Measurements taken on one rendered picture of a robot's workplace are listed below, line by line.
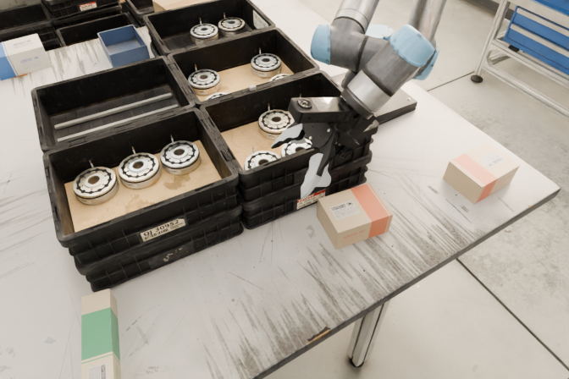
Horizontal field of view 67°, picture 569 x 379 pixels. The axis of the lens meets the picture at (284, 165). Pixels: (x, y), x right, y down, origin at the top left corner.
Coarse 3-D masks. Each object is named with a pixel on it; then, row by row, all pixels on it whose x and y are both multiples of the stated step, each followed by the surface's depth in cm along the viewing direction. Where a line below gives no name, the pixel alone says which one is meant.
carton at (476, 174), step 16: (464, 160) 125; (480, 160) 125; (496, 160) 125; (512, 160) 125; (448, 176) 127; (464, 176) 122; (480, 176) 120; (496, 176) 120; (512, 176) 126; (464, 192) 124; (480, 192) 119
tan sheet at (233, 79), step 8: (248, 64) 150; (224, 72) 147; (232, 72) 147; (240, 72) 147; (248, 72) 147; (280, 72) 147; (288, 72) 147; (224, 80) 143; (232, 80) 143; (240, 80) 143; (248, 80) 143; (256, 80) 143; (264, 80) 143; (224, 88) 140; (232, 88) 140; (240, 88) 140; (200, 96) 137
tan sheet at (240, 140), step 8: (288, 112) 132; (240, 128) 126; (248, 128) 126; (256, 128) 126; (224, 136) 124; (232, 136) 124; (240, 136) 124; (248, 136) 124; (256, 136) 124; (232, 144) 122; (240, 144) 122; (248, 144) 122; (256, 144) 122; (264, 144) 122; (272, 144) 122; (240, 152) 119; (248, 152) 119; (280, 152) 119; (240, 160) 117
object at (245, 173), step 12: (312, 72) 129; (324, 72) 129; (276, 84) 125; (336, 84) 125; (240, 96) 121; (204, 108) 117; (216, 132) 110; (372, 132) 112; (228, 156) 104; (288, 156) 104; (300, 156) 104; (240, 168) 101; (252, 168) 101; (264, 168) 101; (276, 168) 103
